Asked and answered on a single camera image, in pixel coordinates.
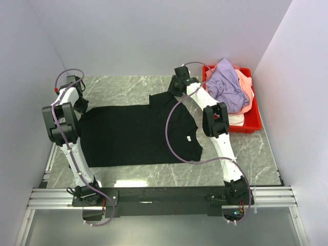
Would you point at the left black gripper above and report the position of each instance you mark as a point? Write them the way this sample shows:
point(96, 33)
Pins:
point(82, 109)

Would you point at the red plastic bin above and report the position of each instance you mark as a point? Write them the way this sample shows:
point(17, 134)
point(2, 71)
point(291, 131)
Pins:
point(252, 121)

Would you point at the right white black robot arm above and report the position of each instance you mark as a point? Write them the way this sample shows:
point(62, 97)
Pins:
point(215, 125)

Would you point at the black base beam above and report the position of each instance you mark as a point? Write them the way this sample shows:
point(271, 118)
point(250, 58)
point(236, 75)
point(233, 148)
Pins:
point(148, 201)

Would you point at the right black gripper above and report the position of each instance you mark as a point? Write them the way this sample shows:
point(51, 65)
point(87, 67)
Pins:
point(171, 87)

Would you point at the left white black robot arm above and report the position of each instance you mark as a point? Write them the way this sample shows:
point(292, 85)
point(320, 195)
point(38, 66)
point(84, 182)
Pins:
point(63, 130)

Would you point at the pink t shirt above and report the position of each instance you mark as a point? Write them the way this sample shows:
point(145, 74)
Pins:
point(246, 85)

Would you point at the black t shirt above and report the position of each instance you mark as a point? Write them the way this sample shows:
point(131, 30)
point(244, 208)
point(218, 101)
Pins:
point(135, 135)

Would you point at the white t shirt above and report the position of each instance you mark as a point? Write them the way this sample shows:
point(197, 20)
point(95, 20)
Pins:
point(236, 119)

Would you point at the aluminium frame rail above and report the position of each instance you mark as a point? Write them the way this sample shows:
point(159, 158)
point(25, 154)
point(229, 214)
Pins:
point(56, 199)

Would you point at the purple t shirt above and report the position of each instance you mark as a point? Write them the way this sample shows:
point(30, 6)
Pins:
point(224, 86)

